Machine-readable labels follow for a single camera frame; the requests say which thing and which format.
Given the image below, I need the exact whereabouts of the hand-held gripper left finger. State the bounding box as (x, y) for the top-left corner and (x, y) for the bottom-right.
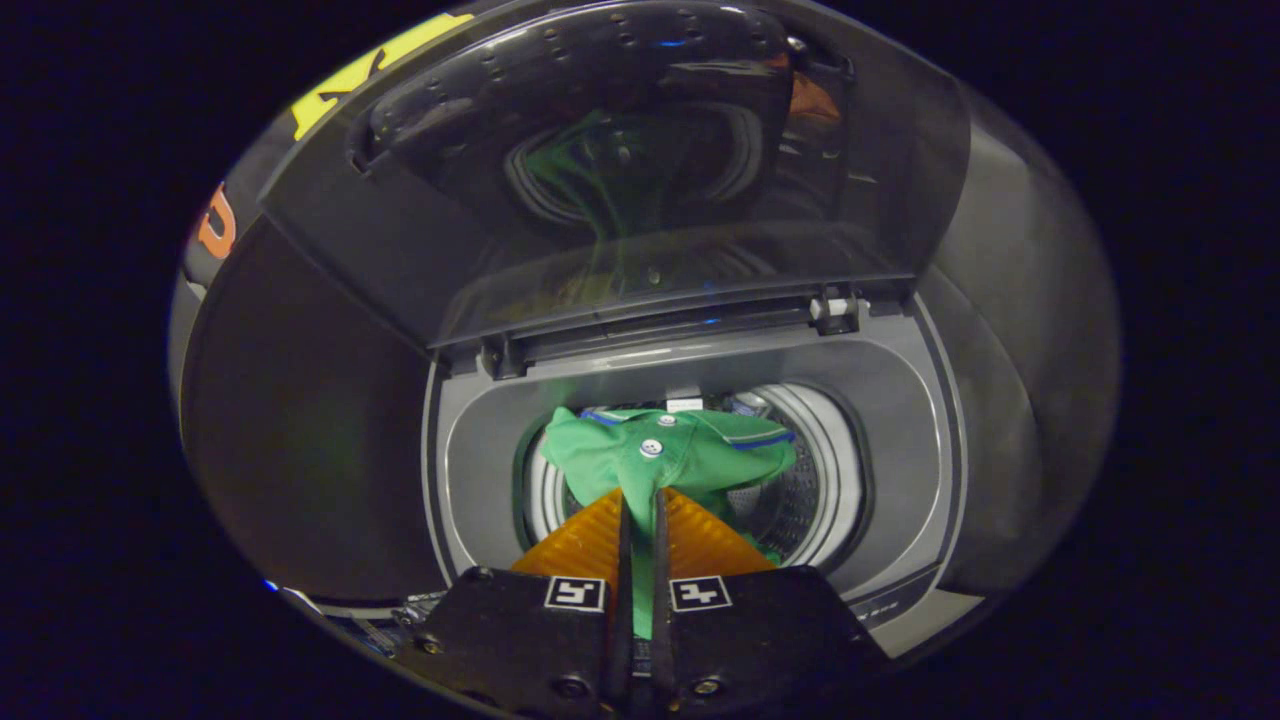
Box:
(395, 488), (636, 716)

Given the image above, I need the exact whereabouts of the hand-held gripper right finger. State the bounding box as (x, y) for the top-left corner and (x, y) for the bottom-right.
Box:
(650, 487), (891, 716)

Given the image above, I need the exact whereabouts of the green polo shirt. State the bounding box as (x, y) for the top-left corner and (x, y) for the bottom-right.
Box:
(540, 405), (799, 641)

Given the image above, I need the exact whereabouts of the dark washing machine lid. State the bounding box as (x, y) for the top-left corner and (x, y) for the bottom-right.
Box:
(258, 0), (973, 353)

